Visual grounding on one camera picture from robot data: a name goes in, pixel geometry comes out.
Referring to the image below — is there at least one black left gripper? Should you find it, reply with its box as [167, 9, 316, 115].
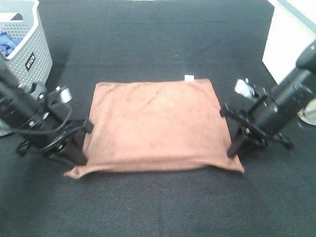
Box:
[16, 116, 94, 166]

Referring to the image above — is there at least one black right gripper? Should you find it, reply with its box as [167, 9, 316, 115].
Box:
[219, 103, 294, 158]

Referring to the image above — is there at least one brown microfibre towel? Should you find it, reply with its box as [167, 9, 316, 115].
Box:
[65, 79, 244, 179]

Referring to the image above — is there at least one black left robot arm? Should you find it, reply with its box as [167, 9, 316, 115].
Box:
[0, 58, 94, 165]

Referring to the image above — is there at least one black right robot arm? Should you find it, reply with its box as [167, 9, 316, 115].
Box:
[220, 41, 316, 157]

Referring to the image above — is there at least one grey perforated laundry basket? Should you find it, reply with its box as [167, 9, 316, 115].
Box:
[0, 0, 53, 137]

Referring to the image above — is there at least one black table cover cloth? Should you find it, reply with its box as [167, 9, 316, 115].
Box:
[0, 0, 316, 237]

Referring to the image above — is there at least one white plastic basket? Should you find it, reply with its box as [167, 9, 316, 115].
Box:
[262, 0, 316, 84]

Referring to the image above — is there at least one blue cloth in basket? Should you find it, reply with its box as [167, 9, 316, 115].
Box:
[0, 32, 22, 57]

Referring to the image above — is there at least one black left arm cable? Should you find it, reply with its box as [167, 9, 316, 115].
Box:
[0, 98, 87, 136]

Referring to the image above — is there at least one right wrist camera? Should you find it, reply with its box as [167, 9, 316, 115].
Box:
[234, 79, 258, 99]

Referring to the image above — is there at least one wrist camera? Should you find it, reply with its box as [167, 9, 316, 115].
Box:
[234, 79, 258, 99]
[46, 86, 72, 107]

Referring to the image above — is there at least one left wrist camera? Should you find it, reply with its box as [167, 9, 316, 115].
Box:
[46, 86, 72, 107]

